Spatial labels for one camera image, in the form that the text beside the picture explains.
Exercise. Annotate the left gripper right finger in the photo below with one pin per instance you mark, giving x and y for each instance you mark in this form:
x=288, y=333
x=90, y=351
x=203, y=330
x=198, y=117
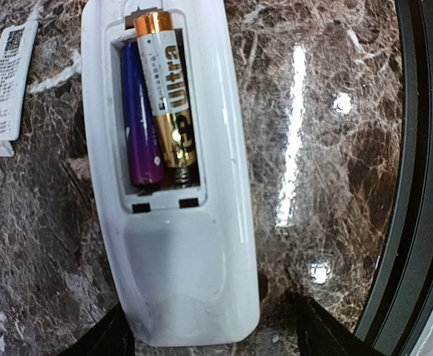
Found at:
x=319, y=333

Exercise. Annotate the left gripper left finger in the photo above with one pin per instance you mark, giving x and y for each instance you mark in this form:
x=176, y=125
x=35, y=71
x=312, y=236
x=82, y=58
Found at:
x=110, y=336

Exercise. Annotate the white remote control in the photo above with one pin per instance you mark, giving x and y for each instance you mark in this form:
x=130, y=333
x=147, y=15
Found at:
x=183, y=257

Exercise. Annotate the blue battery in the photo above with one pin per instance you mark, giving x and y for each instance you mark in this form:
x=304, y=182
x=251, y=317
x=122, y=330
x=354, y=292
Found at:
x=145, y=160

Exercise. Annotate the white battery cover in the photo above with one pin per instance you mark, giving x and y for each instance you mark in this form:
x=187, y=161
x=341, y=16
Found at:
x=16, y=48

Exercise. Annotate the gold battery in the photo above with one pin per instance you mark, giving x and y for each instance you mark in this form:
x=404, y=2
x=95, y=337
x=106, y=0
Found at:
x=165, y=82

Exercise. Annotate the black front rail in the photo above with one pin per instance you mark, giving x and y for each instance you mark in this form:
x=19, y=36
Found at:
x=398, y=315

